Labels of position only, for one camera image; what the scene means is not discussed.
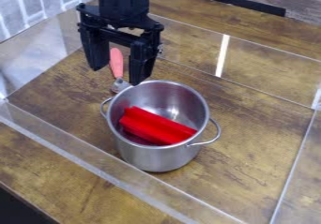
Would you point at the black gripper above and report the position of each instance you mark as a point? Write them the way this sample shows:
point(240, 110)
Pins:
point(119, 14)

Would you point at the silver metal pot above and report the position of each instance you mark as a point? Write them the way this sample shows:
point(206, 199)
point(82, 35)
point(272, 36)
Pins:
point(175, 101)

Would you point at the red block object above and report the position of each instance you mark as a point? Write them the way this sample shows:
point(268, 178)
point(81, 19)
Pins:
point(153, 128)

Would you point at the black strip on table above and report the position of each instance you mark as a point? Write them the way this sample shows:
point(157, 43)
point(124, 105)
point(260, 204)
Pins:
point(272, 10)

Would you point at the red handled metal spoon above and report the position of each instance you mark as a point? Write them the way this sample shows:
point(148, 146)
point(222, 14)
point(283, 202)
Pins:
point(116, 66)

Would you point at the clear acrylic enclosure wall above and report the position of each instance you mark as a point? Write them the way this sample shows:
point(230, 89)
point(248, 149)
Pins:
point(252, 63)

